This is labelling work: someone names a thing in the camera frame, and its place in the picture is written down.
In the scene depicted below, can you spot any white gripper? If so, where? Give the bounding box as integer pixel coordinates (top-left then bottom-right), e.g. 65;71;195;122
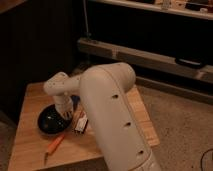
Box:
54;95;73;120

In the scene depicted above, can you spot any black ceramic bowl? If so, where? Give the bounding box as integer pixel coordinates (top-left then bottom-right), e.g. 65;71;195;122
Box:
37;105;71;135

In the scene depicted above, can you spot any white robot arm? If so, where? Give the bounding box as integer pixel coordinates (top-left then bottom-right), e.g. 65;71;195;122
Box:
44;62;162;171

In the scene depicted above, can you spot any blue small block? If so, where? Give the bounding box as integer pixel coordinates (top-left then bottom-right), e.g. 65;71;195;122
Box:
71;95;80;111

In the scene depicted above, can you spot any white tube package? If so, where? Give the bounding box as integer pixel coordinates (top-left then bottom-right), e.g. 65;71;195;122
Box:
74;112;88;134

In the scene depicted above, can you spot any vertical metal pole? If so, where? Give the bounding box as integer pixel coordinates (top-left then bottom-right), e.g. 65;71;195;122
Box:
83;0;91;39

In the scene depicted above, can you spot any long grey case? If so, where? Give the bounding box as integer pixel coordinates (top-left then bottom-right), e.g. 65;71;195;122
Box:
77;38;213;84

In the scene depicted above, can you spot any orange handled knife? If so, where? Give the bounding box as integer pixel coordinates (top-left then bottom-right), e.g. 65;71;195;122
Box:
44;134;65;162

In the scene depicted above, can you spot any black case handle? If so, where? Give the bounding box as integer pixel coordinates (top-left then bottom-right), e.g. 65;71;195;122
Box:
175;58;205;69

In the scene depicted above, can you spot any black floor cable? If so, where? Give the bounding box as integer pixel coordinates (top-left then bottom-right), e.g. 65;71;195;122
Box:
200;148;213;171

